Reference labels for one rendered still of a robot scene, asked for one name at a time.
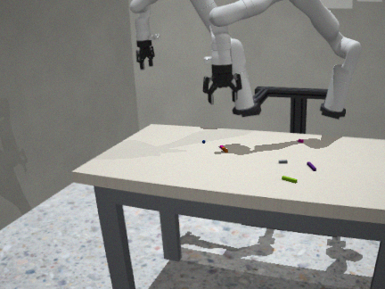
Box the lime green rod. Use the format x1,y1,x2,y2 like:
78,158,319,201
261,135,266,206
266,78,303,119
282,176,297,184

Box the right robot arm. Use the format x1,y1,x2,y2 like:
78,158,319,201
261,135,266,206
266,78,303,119
130,0,254,110

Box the purple rod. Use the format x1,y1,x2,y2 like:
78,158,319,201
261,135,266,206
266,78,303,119
307,161,316,171

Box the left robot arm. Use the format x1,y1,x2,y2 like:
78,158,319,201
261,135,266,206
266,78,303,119
204,0,361,111

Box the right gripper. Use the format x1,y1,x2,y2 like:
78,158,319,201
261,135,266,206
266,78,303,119
136,40,155,70

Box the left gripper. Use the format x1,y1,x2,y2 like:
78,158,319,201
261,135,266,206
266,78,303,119
202,64,242,104

